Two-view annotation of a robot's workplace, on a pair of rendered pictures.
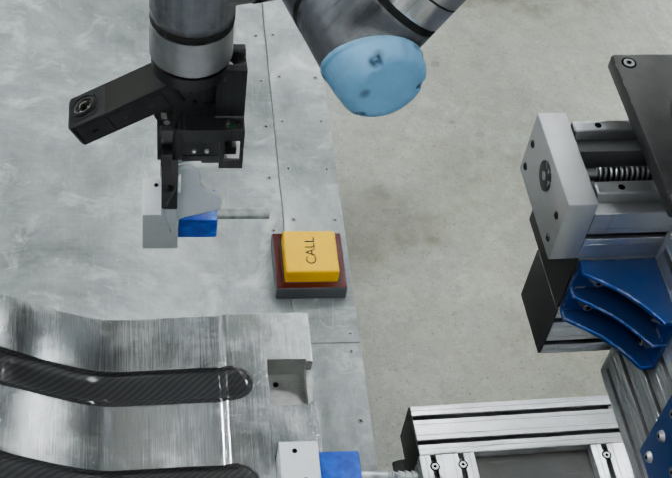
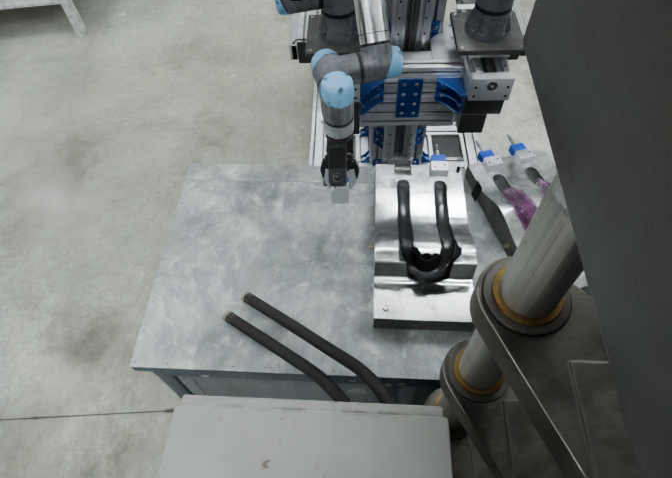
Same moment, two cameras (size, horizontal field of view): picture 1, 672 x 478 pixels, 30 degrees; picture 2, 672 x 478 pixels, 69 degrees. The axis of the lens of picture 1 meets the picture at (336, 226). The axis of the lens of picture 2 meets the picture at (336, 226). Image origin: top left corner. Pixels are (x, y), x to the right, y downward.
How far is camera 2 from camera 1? 1.16 m
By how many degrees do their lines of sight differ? 42
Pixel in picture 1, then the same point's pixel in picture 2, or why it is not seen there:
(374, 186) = not seen: hidden behind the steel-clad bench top
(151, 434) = (421, 207)
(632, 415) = (383, 116)
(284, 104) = (254, 177)
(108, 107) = (343, 167)
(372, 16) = (387, 48)
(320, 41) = (382, 69)
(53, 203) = (296, 251)
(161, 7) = (348, 115)
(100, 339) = (384, 220)
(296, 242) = not seen: hidden behind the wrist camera
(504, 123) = (156, 183)
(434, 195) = not seen: hidden behind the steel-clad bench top
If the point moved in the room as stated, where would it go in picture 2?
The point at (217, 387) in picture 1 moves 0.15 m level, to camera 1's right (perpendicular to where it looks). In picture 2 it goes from (403, 190) to (413, 154)
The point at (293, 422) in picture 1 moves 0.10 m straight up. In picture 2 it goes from (418, 170) to (421, 147)
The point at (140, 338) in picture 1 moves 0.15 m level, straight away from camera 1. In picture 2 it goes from (383, 209) to (331, 208)
